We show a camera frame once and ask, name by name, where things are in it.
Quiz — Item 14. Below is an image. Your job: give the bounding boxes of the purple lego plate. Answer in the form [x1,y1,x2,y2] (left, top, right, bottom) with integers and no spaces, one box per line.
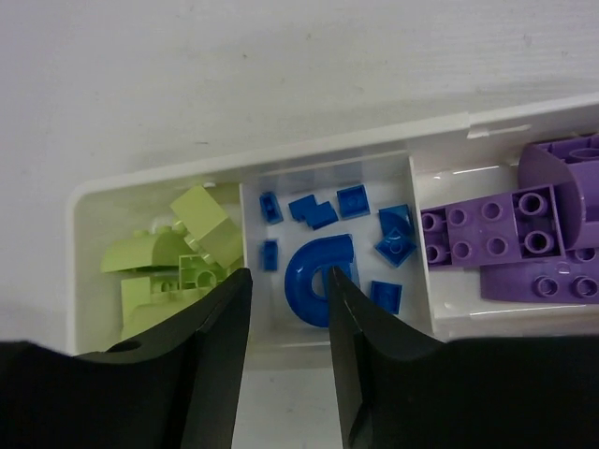
[420,184,565,268]

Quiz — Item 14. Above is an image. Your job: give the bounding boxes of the white three-compartment tray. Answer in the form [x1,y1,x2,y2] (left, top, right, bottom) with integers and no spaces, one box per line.
[67,94,598,354]

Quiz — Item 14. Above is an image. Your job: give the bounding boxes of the purple rounded lego brick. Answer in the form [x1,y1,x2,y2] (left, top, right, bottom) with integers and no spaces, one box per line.
[517,134,598,250]

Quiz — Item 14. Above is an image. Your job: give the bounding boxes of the green square lego brick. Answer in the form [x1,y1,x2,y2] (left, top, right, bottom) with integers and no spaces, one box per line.
[179,254,234,290]

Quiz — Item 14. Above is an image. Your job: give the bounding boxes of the small blue lego tile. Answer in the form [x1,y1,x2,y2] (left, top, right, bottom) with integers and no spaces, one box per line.
[259,192,284,225]
[378,204,414,237]
[370,281,402,315]
[260,239,279,272]
[374,227,416,268]
[288,195,339,230]

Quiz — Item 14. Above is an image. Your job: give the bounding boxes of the blue arch lego piece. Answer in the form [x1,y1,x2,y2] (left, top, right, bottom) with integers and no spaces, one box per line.
[284,234,360,328]

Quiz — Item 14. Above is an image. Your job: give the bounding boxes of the purple sloped lego brick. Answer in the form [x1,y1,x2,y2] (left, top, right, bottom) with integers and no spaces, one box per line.
[480,248,598,304]

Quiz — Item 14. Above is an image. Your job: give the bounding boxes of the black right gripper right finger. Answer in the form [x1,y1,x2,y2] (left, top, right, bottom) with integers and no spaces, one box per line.
[328,268,598,448]

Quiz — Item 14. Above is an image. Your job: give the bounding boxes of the green sloped lego brick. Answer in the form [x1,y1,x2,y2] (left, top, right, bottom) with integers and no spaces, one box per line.
[121,276,212,340]

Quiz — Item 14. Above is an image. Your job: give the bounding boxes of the green two-stud lego brick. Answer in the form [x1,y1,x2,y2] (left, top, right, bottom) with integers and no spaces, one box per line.
[100,225,194,273]

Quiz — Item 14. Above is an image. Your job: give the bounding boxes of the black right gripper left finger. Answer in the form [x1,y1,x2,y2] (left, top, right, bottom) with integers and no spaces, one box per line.
[1,268,253,448]

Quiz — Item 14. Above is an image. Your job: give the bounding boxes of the small blue lego piece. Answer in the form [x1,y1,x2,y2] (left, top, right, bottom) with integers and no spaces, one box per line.
[336,184,371,220]

